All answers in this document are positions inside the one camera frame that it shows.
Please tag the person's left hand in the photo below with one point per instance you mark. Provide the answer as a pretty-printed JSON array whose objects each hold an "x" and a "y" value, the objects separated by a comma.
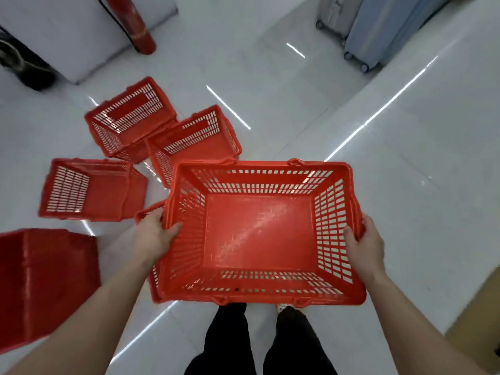
[{"x": 152, "y": 238}]

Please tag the person's right hand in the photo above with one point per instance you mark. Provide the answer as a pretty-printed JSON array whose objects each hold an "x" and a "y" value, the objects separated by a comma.
[{"x": 367, "y": 253}]

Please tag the person's right thumb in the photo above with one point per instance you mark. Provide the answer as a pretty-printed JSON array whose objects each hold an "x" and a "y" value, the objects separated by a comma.
[{"x": 350, "y": 237}]

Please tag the person's left thumb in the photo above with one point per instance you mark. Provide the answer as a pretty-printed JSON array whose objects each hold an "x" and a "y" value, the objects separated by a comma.
[{"x": 174, "y": 232}]

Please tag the red plastic shopping basket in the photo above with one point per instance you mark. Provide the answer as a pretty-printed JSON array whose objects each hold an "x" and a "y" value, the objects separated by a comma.
[
  {"x": 103, "y": 195},
  {"x": 259, "y": 234},
  {"x": 153, "y": 283},
  {"x": 203, "y": 146},
  {"x": 131, "y": 107}
]

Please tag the person's right forearm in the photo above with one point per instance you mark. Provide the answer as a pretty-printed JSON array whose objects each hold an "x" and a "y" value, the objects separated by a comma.
[{"x": 414, "y": 328}]

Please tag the person's left forearm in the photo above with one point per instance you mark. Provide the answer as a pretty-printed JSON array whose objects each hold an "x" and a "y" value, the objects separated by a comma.
[{"x": 86, "y": 320}]

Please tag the black trousers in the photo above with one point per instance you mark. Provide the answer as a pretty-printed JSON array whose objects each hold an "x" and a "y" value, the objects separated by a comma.
[{"x": 230, "y": 343}]

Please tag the stack of red baskets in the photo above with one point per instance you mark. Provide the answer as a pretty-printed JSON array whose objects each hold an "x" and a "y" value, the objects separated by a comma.
[{"x": 43, "y": 281}]

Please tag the brown cardboard box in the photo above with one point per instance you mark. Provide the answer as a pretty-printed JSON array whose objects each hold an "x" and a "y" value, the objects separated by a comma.
[{"x": 478, "y": 328}]

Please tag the light blue suitcase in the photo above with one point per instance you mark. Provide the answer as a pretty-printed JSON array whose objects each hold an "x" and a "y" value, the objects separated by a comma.
[{"x": 386, "y": 27}]

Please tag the red fire extinguisher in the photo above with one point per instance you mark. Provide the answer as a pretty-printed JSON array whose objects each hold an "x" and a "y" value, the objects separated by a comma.
[{"x": 131, "y": 23}]

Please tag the silver suitcase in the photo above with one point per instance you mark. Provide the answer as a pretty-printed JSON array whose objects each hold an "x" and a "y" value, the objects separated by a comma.
[{"x": 338, "y": 13}]

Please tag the black bag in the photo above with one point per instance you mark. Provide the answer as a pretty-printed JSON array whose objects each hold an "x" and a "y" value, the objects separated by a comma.
[{"x": 23, "y": 64}]

